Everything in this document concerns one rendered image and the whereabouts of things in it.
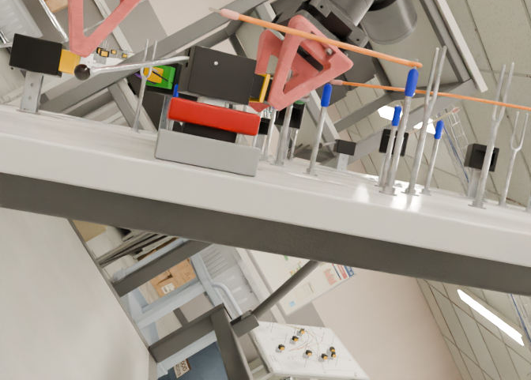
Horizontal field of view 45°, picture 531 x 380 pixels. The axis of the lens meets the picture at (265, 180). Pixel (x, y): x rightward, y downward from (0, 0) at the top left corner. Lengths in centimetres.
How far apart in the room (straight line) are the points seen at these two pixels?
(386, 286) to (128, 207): 942
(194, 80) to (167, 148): 21
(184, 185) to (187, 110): 5
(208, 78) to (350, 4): 16
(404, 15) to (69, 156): 46
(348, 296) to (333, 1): 911
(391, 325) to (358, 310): 64
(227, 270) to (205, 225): 418
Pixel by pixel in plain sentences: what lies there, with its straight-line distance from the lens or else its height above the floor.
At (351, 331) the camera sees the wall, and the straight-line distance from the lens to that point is 992.
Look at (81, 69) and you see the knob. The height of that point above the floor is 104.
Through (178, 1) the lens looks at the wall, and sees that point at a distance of 822.
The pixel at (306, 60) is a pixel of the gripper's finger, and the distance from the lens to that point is 65.
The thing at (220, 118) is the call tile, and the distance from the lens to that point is 35.
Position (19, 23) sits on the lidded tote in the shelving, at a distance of 769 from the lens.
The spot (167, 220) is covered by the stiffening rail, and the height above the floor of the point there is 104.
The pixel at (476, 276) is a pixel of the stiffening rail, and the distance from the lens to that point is 52.
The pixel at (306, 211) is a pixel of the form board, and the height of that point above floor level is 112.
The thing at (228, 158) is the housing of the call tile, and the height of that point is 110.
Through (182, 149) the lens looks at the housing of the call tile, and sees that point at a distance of 34.
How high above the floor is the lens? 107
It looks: 6 degrees up
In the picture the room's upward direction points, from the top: 60 degrees clockwise
